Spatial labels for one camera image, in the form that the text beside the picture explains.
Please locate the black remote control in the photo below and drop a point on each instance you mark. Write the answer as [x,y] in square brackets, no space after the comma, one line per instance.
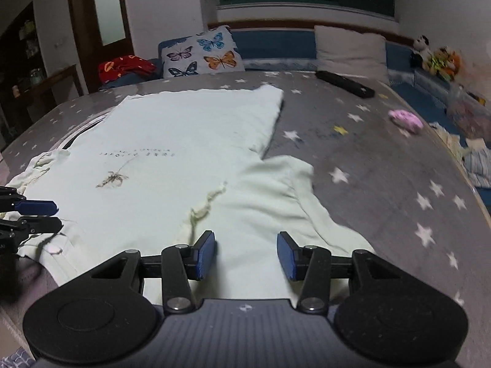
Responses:
[345,83]

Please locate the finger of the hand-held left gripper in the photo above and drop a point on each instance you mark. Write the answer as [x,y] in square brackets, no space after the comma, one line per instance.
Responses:
[38,208]
[40,225]

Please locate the clear plastic box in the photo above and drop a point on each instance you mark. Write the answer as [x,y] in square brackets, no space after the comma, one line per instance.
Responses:
[470,113]

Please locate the brown door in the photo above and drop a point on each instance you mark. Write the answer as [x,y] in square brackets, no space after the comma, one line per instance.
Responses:
[84,27]

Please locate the butterfly print pillow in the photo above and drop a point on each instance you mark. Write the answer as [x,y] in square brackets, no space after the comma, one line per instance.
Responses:
[203,51]

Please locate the grey star tablecloth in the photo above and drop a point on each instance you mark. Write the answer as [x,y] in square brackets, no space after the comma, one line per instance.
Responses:
[383,184]

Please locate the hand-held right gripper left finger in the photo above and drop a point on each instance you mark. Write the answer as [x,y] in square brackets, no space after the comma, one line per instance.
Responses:
[205,255]

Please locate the pink scrunchie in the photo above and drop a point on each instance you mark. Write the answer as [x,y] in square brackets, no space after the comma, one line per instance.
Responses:
[406,120]

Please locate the pale green shirt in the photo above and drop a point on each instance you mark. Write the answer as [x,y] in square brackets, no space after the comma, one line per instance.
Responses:
[172,142]

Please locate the panda plush toy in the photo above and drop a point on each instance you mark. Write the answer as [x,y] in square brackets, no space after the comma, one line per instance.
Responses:
[421,46]

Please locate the beige pillow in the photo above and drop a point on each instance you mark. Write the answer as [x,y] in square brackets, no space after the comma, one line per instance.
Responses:
[351,51]

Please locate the bear plush toy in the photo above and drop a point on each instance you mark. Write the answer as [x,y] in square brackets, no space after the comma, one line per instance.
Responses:
[435,61]

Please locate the orange fox plush toy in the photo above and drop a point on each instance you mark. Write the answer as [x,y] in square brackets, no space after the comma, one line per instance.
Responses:
[452,63]

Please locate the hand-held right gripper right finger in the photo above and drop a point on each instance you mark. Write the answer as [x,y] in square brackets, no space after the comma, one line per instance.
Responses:
[287,257]

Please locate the dark wooden shelf cabinet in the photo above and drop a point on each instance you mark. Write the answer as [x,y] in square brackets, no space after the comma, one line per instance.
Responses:
[23,84]

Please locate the red printed cloth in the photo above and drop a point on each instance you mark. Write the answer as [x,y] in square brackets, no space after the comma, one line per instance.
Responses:
[124,67]

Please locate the built-in induction cooker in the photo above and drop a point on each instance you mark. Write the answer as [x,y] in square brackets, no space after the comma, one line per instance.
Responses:
[78,130]

